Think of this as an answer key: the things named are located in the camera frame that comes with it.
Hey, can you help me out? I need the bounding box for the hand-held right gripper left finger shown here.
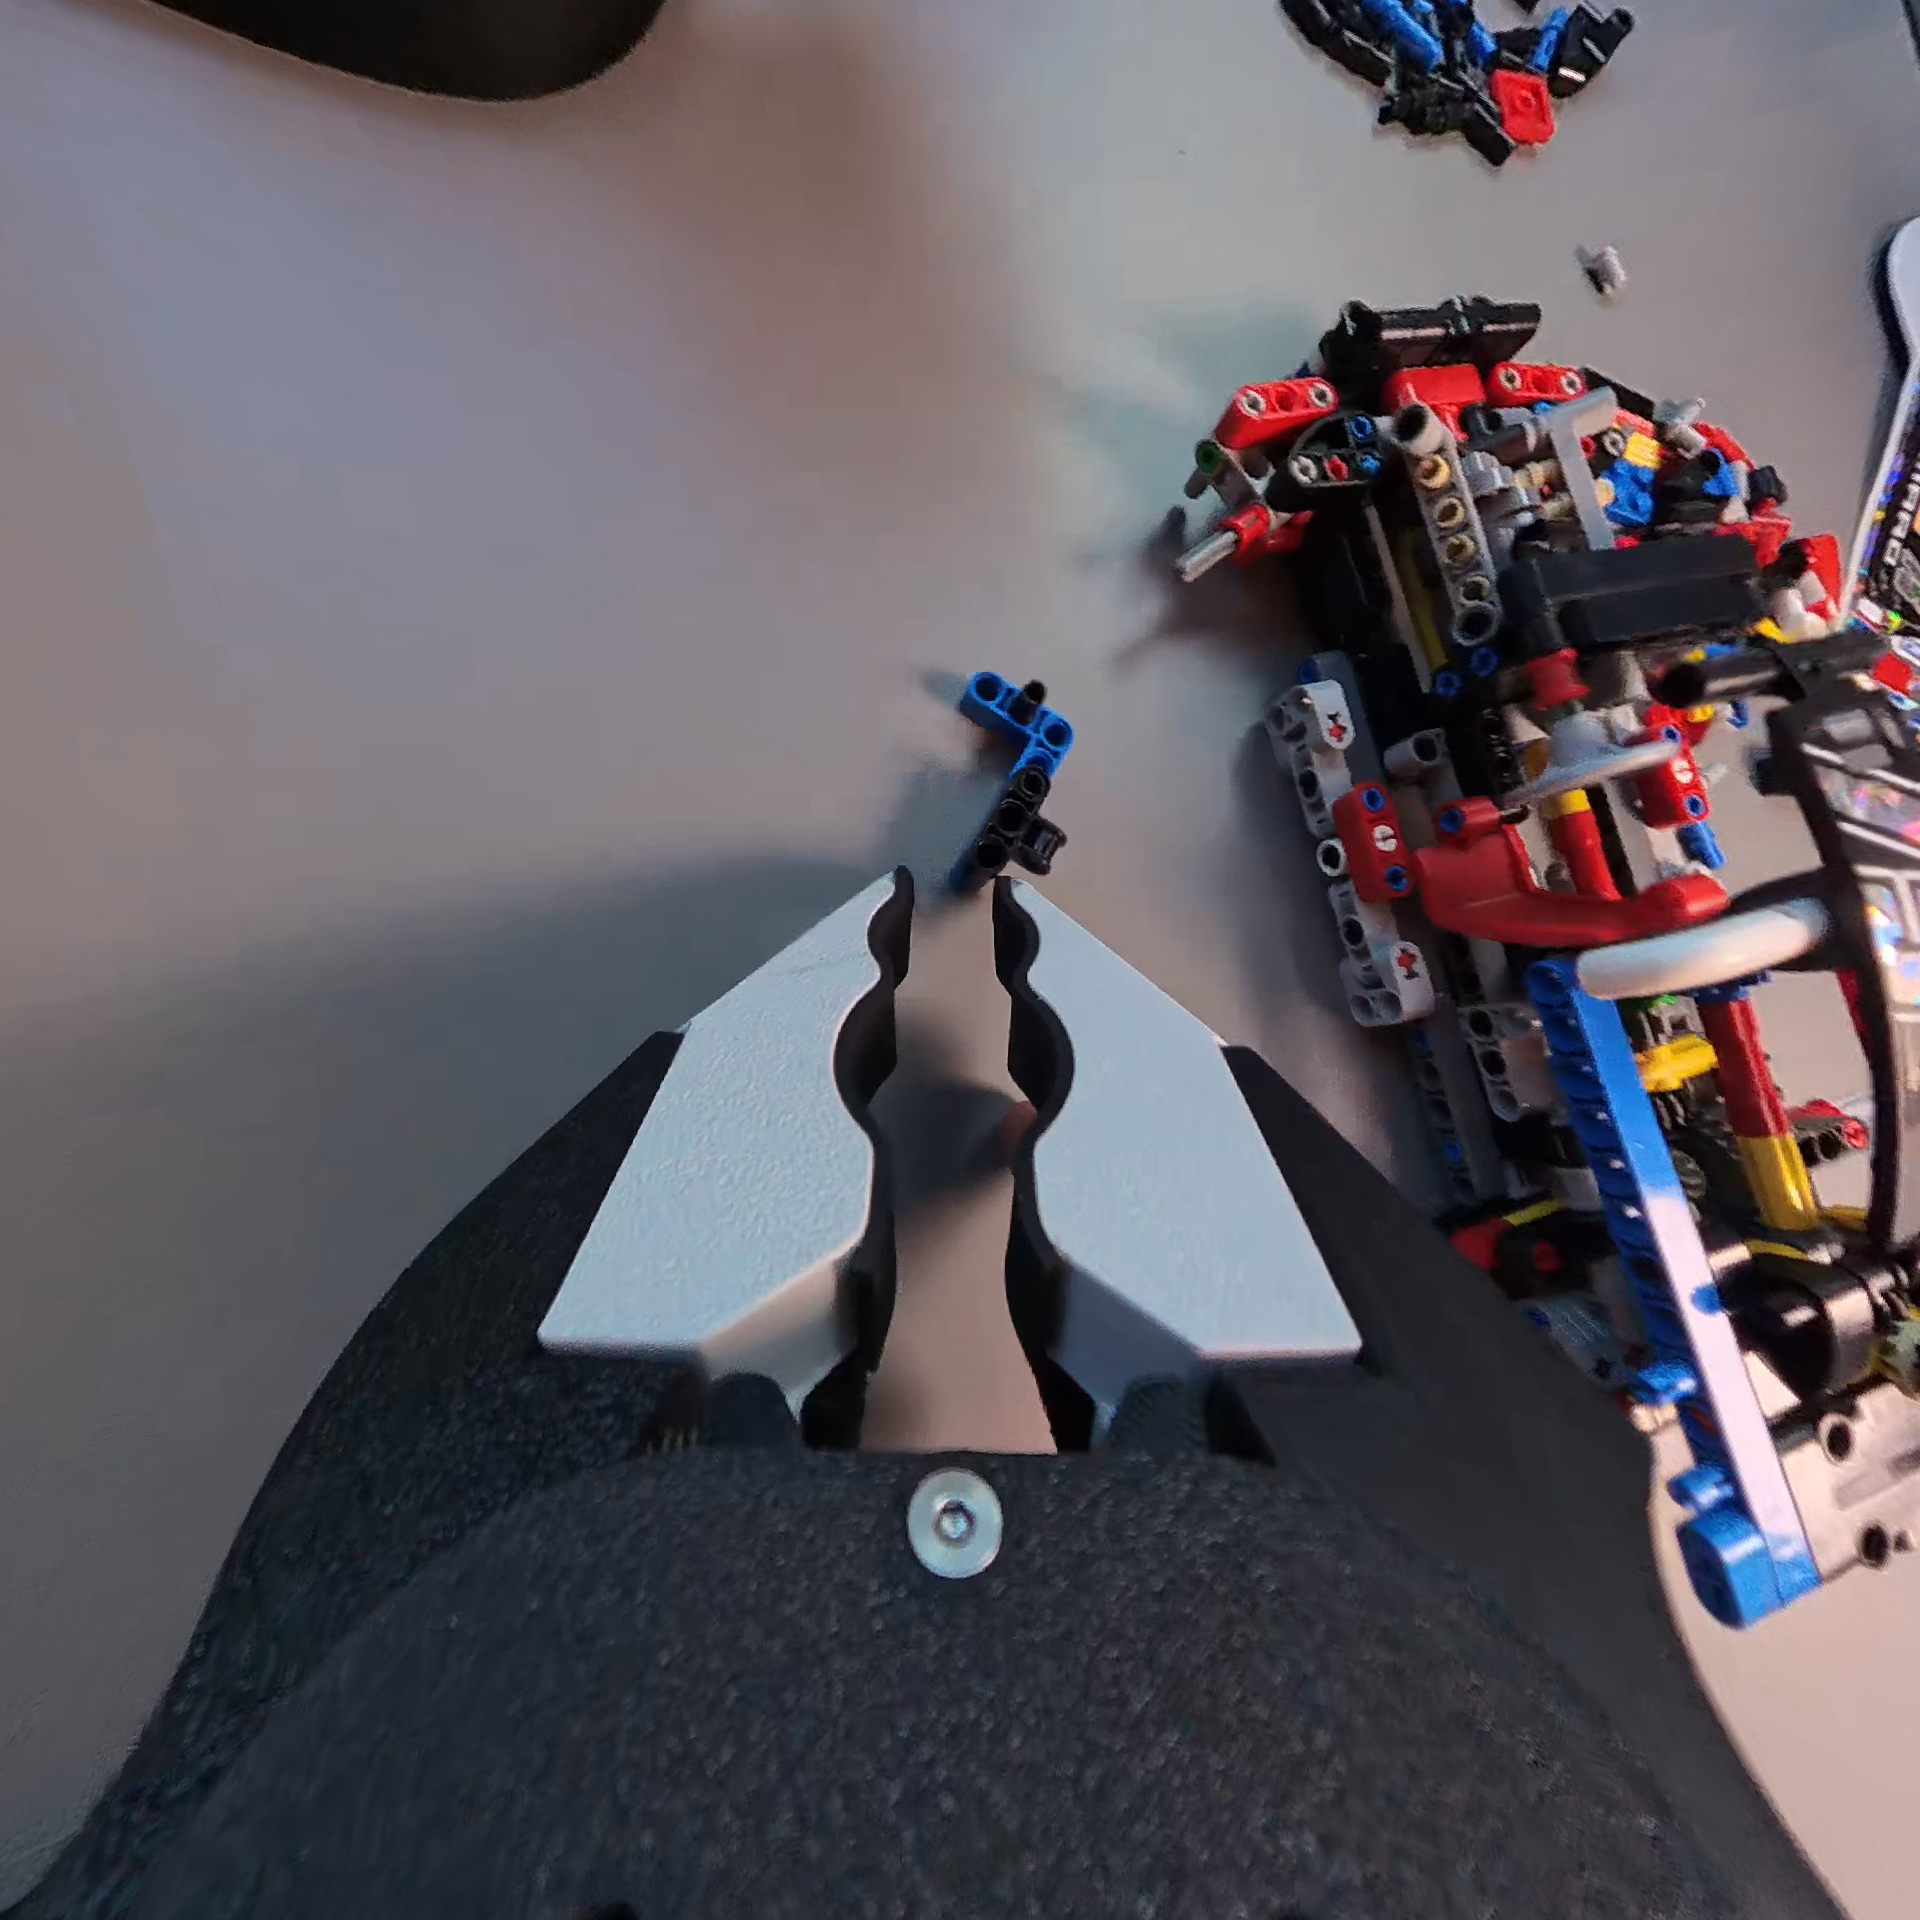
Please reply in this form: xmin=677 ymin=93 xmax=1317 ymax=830
xmin=534 ymin=869 xmax=916 ymax=1449

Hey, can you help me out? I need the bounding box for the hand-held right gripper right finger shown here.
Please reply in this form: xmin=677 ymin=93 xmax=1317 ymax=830
xmin=989 ymin=878 xmax=1369 ymax=1455

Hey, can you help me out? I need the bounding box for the black lego perpendicular connector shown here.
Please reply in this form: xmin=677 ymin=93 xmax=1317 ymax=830
xmin=974 ymin=756 xmax=1070 ymax=878

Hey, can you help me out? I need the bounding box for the lego car model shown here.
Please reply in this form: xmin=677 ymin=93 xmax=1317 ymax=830
xmin=1175 ymin=293 xmax=1920 ymax=1633

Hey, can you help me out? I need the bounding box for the blue L-shaped lego beam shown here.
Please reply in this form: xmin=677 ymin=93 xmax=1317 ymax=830
xmin=944 ymin=671 xmax=1077 ymax=897

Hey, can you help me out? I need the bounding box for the holographic sticker sheet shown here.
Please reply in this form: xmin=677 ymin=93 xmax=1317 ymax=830
xmin=1846 ymin=361 xmax=1920 ymax=693

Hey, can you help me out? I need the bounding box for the pile of black blue pins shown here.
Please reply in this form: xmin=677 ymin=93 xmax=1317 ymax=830
xmin=1275 ymin=0 xmax=1635 ymax=166

